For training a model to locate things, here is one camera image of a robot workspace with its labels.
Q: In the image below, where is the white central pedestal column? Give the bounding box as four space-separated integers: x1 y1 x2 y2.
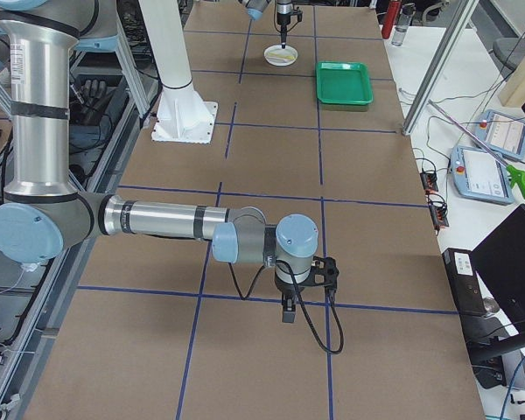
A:
137 0 202 132

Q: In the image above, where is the aluminium frame post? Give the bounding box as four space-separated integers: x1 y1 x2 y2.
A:
402 0 480 136

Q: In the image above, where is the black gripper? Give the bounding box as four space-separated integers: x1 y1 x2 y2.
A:
275 0 303 49
275 277 305 324

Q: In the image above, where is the red bottle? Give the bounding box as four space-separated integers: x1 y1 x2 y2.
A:
381 0 402 39

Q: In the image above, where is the teach pendant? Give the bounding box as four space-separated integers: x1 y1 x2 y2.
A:
474 109 525 161
450 145 515 206

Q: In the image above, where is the clear water bottle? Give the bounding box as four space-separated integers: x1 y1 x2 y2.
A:
391 3 417 46

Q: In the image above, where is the black box with label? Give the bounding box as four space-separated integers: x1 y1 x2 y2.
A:
442 248 487 317

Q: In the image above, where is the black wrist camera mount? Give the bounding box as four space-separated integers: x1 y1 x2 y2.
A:
304 255 340 291

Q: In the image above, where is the green handled grabber tool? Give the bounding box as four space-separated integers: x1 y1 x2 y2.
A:
428 100 525 199

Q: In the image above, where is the far teach pendant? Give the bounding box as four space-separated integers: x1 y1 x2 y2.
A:
474 109 525 161

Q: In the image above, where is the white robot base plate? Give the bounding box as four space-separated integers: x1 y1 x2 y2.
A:
151 97 218 144

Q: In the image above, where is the black monitor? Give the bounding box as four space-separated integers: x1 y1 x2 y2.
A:
468 203 525 364

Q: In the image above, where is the yellow plastic spoon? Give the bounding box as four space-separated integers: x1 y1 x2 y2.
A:
265 54 297 67

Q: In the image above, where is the green plastic tray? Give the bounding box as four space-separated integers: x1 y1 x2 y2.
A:
315 61 374 107

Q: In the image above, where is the white round plate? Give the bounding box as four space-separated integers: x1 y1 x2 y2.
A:
263 45 298 67

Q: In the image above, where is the near teach pendant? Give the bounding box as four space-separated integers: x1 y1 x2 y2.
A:
450 145 515 206

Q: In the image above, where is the black power strip right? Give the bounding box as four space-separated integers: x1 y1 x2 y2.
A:
428 200 449 231

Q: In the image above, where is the black power strip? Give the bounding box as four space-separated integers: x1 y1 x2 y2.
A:
428 200 449 231
420 171 438 193

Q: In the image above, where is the black power strip left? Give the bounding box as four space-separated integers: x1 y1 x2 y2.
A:
420 171 438 193

